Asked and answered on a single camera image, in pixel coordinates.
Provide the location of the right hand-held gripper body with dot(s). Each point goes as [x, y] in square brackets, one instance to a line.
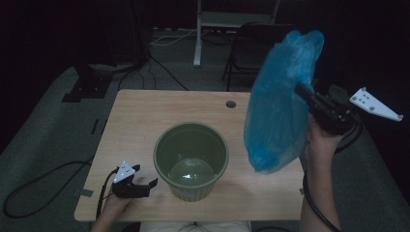
[333, 119]

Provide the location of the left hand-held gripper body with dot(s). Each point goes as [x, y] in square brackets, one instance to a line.
[129, 189]

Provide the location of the blue plastic bag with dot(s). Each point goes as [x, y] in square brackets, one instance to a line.
[277, 112]

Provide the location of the green plastic bin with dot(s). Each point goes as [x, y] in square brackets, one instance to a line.
[193, 193]

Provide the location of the person's left hand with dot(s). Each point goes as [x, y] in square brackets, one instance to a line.
[117, 204]

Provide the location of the person's right hand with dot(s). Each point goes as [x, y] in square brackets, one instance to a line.
[320, 145]

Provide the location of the grey tape piece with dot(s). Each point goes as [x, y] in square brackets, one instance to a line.
[86, 193]

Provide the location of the black tape strip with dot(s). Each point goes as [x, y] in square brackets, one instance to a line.
[104, 126]
[94, 126]

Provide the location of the black folding chair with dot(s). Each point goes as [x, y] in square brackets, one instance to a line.
[248, 54]

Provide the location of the black stand base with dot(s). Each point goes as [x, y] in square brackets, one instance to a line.
[88, 92]

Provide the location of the white metal stand frame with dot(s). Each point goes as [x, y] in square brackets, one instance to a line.
[197, 48]

